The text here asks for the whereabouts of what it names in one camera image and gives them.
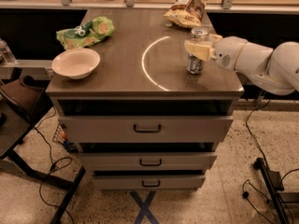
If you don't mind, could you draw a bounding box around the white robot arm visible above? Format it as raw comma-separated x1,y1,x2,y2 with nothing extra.
184,35,299,95

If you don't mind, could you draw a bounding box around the black floor cable left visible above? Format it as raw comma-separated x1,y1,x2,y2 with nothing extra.
32,107,76,224

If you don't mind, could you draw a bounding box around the brown yellow chip bag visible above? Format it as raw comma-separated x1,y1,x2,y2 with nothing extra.
164,0,206,29

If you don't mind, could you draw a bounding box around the dark side table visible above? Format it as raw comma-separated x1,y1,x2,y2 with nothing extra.
0,76,85,224

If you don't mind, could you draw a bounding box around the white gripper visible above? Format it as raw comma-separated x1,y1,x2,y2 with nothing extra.
184,34,248,71

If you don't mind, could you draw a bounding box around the clear plastic bottle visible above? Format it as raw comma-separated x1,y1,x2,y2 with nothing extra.
0,38,17,65

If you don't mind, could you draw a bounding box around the grey drawer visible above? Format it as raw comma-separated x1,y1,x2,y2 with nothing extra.
59,116,233,143
93,175,206,190
79,152,217,171

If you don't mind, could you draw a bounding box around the top grey drawer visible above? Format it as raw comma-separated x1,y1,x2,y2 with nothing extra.
59,116,233,143

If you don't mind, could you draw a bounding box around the grey drawer cabinet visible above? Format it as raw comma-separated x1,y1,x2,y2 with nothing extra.
47,8,243,179

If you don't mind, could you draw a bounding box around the white bowl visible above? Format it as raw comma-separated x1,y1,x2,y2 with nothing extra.
51,49,101,79

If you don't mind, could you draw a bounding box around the black stand right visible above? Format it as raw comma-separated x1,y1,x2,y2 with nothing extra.
253,158,299,224

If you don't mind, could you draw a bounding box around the black cable right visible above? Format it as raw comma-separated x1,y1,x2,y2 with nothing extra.
244,99,271,166

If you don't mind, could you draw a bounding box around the middle grey drawer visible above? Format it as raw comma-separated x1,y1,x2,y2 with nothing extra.
79,152,217,171

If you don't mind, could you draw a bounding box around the wire mesh basket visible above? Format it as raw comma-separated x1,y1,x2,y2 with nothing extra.
52,125,78,152

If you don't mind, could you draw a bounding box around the green rice chip bag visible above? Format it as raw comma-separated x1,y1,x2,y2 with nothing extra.
56,17,114,50

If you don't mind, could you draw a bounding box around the bottom grey drawer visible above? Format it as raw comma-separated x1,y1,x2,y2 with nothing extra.
93,175,206,190

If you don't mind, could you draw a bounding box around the redbull can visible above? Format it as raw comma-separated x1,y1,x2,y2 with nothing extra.
184,27,209,75

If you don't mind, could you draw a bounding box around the blue tape cross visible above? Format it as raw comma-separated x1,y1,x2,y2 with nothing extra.
130,191,160,224

